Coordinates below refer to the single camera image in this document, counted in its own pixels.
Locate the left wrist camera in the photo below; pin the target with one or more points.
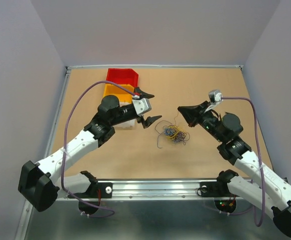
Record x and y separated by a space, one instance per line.
141 106

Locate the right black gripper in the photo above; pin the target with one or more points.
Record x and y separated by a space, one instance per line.
188 111

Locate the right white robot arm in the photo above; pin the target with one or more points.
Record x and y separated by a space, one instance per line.
267 191

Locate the red plastic bin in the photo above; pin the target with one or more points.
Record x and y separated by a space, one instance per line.
123 76

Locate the white plastic bin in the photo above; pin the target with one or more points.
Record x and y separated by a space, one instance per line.
127 124

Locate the yellow plastic bin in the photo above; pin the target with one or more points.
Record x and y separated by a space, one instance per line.
123 96

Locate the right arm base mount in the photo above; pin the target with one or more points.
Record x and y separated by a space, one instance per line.
225 201

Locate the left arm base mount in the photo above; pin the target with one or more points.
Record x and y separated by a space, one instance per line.
89 192

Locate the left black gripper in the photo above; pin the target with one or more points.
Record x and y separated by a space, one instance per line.
148 121

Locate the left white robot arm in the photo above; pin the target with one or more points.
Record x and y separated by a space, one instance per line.
44 181

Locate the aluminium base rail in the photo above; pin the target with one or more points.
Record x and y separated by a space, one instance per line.
154 189

